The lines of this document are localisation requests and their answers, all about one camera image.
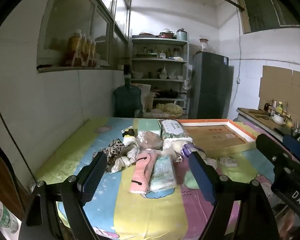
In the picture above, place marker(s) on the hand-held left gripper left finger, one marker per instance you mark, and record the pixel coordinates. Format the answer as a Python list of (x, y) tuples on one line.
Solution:
[(92, 180)]

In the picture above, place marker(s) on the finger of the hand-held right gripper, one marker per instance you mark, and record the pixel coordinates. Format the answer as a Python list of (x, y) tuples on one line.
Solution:
[(295, 146), (268, 147)]

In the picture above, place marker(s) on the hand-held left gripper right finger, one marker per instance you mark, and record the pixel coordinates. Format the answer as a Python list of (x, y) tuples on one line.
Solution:
[(202, 180)]

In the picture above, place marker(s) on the pale green soft pack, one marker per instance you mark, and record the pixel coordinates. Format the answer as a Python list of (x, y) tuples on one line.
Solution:
[(191, 180)]

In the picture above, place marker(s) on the purple soft item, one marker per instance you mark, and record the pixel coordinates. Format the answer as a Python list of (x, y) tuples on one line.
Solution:
[(187, 150)]

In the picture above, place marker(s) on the leopard print cloth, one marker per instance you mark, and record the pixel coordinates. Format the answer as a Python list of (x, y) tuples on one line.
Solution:
[(113, 150)]

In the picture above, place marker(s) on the white teal wipes pack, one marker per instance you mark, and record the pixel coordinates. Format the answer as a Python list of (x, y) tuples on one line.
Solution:
[(162, 172)]

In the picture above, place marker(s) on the white soft pack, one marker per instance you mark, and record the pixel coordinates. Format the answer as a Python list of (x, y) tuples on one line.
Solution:
[(175, 146)]

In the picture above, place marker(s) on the orange rimmed cardboard box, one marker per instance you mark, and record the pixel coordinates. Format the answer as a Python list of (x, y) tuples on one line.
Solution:
[(215, 135)]

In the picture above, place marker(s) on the pink cloth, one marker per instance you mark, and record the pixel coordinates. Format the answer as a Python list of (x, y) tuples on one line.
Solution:
[(142, 172)]

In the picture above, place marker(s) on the yellow white pouch black clip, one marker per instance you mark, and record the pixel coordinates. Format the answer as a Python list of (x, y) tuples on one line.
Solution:
[(128, 138)]

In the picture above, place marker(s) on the pinkish plush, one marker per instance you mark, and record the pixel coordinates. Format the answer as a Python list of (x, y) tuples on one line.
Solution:
[(150, 140)]

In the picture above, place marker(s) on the person's right hand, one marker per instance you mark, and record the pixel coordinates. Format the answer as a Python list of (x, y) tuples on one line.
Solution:
[(288, 223)]

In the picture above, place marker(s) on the metal kettle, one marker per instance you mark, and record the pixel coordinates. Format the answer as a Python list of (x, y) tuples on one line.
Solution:
[(298, 128)]

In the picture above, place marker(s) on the black gas stove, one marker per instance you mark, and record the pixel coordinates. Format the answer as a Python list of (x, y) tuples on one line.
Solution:
[(281, 130)]

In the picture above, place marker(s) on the yellow cup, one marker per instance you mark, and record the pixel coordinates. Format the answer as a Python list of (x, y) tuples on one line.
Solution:
[(288, 124)]

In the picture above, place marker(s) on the white bowl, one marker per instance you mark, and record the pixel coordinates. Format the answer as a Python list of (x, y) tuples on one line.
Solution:
[(278, 120)]

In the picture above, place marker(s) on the kitchen knife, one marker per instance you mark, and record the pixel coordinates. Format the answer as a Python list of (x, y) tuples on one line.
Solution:
[(261, 116)]

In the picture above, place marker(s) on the wooden top kitchen counter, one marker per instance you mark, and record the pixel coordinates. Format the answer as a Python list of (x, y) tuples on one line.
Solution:
[(250, 115)]

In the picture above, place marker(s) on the cluster of condiment bottles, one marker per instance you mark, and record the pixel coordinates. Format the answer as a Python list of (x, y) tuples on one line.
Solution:
[(279, 107)]

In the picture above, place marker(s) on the cartoon printed bedsheet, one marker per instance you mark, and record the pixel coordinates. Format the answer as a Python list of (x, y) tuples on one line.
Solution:
[(140, 212)]

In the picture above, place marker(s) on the floral tissue pack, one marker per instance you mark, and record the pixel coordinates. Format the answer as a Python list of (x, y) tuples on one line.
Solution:
[(173, 128)]

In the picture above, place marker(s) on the green tissue box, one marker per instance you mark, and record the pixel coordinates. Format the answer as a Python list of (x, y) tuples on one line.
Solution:
[(147, 126)]

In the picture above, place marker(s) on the pale yellow cabbage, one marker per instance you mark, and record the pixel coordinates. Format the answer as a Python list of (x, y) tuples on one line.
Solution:
[(170, 108)]

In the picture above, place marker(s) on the dark grey refrigerator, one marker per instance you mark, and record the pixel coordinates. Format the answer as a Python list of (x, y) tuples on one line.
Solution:
[(210, 80)]

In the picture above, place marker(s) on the blue water jug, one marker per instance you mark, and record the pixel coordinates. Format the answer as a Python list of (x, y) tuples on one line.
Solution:
[(127, 97)]

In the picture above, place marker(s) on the brown wooden furniture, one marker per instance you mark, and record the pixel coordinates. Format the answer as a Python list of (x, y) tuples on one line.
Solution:
[(2, 175)]

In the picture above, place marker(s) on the black wok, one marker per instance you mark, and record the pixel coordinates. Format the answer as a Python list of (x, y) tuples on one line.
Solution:
[(168, 94)]

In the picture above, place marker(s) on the translucent plastic container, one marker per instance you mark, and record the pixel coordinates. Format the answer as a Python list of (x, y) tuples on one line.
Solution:
[(150, 102)]

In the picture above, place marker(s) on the green white can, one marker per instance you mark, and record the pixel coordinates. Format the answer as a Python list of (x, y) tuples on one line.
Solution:
[(5, 217)]

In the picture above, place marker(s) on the white plastic bag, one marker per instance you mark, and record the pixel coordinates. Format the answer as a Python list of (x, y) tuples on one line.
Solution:
[(186, 85)]

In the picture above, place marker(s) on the white sack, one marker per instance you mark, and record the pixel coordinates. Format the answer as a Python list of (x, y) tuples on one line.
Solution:
[(145, 90)]

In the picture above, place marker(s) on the black water pump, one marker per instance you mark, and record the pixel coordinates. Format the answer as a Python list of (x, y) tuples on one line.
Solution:
[(127, 71)]

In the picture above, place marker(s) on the stack of white bowls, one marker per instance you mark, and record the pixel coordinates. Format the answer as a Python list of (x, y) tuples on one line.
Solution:
[(138, 75)]

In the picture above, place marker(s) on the glass jar with red lid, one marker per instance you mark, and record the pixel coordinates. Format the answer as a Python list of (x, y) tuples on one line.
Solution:
[(203, 46)]

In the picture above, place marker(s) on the orange juice bottle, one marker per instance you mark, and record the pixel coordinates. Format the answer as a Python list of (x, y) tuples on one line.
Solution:
[(93, 53), (74, 47)]

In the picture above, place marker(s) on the row of glass jars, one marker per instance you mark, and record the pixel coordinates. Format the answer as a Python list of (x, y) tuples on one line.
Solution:
[(160, 53)]

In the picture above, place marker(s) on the high window with grille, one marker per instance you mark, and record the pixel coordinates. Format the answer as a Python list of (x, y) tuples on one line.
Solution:
[(262, 10)]

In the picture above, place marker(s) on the light blue pot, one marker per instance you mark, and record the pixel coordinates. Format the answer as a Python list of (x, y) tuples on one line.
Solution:
[(182, 35)]

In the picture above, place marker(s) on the white metal shelf rack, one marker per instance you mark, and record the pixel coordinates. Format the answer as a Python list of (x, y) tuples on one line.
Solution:
[(157, 41)]

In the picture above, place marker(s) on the red dish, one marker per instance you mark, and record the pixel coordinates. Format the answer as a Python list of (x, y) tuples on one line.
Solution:
[(167, 35)]

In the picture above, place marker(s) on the flat round dish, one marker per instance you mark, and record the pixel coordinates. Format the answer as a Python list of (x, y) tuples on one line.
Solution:
[(145, 34)]

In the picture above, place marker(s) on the sliding glass window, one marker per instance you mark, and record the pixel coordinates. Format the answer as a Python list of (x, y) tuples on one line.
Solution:
[(70, 17)]

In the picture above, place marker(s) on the brown cardboard wall panel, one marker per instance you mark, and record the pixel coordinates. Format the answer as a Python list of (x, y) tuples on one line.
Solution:
[(275, 85)]

